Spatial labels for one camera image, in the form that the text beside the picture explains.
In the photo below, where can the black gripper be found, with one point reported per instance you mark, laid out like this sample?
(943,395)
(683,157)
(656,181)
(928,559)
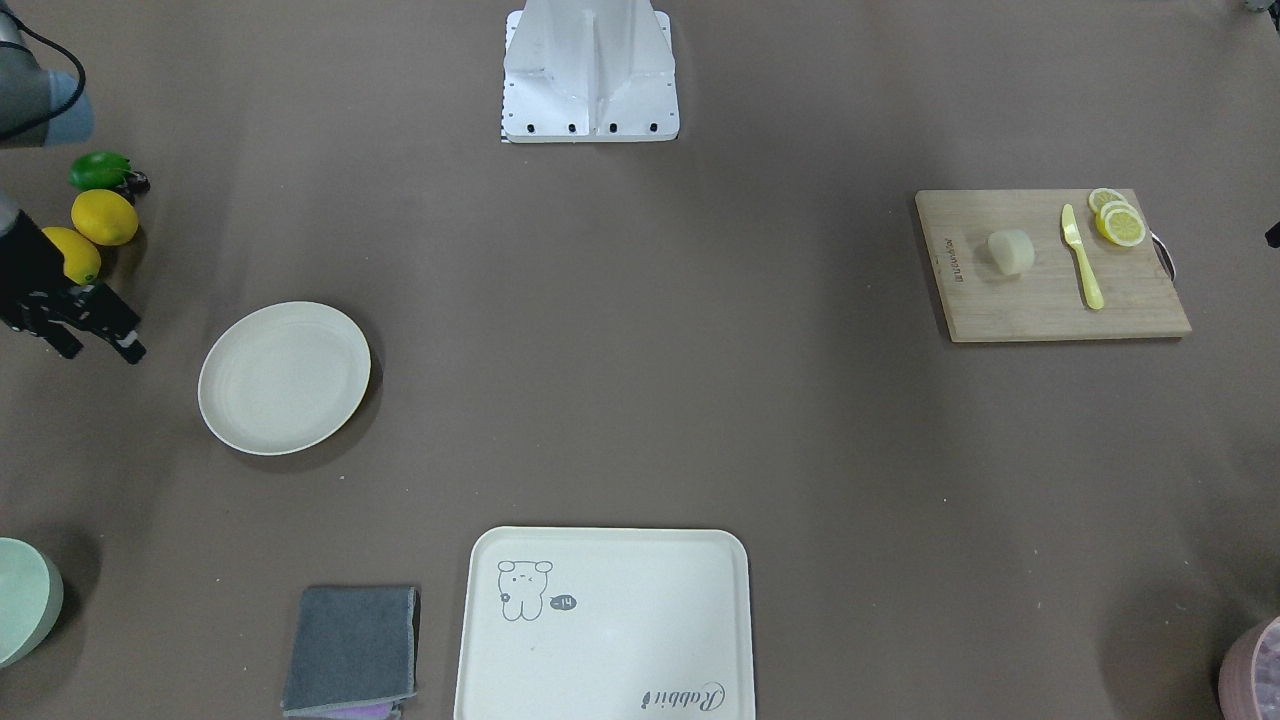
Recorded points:
(30,262)

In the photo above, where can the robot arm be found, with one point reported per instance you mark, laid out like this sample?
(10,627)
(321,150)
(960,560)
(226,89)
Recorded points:
(45,103)

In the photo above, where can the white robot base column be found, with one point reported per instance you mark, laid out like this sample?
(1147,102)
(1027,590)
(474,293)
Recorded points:
(589,72)

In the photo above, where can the cream rabbit tray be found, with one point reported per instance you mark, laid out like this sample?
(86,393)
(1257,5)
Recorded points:
(606,623)

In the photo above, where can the yellow lemon near scoop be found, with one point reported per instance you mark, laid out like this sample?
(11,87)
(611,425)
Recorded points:
(80,257)

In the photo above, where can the yellow lemon near lime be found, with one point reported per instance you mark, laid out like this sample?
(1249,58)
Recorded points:
(104,217)

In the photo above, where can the dark cherries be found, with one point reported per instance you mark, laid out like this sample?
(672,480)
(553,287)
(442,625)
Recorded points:
(134,184)

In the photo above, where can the green lime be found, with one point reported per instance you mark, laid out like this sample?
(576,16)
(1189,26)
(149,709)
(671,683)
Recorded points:
(100,170)

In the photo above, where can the cream round plate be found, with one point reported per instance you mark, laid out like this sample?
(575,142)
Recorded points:
(284,378)

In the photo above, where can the mint green bowl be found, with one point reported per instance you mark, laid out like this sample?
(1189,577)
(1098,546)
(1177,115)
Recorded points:
(32,594)

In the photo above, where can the grey folded cloth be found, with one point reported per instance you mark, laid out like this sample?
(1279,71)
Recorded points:
(353,654)

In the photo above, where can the bamboo cutting board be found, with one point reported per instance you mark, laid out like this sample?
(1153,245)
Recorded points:
(1046,302)

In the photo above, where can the yellow plastic knife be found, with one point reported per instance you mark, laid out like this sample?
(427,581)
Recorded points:
(1091,291)

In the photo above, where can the lemon slice back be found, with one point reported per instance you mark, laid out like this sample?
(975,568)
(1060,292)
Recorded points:
(1100,198)

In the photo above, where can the lemon slice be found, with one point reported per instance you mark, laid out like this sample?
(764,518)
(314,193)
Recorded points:
(1120,223)
(1100,198)

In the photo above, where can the lemon slice front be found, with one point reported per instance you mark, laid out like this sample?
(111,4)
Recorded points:
(1120,223)

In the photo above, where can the pink bowl of ice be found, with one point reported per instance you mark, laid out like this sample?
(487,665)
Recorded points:
(1249,674)

